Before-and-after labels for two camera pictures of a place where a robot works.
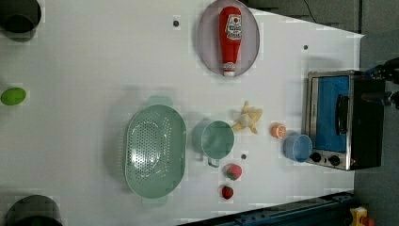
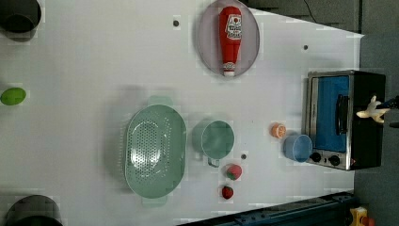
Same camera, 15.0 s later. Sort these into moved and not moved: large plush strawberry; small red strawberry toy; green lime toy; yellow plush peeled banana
Moved: yellow plush peeled banana
Not moved: green lime toy; small red strawberry toy; large plush strawberry
